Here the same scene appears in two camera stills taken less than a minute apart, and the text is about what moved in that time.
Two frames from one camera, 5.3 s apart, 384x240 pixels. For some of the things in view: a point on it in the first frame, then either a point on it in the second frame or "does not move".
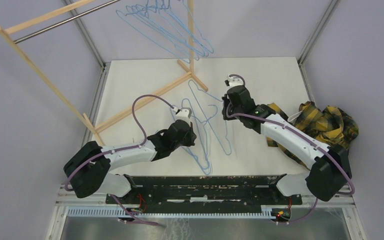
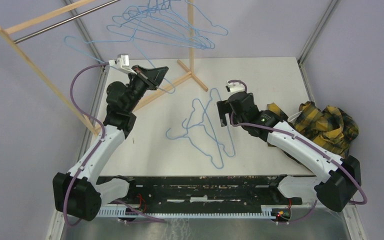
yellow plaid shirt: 330,125 does not move
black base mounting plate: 206,191 does not move
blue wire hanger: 207,172 → 126,55
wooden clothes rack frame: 7,27 does not move
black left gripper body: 187,141 → 141,82
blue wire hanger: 177,13 → 194,29
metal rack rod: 42,30 does not move
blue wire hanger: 224,113 → 199,132
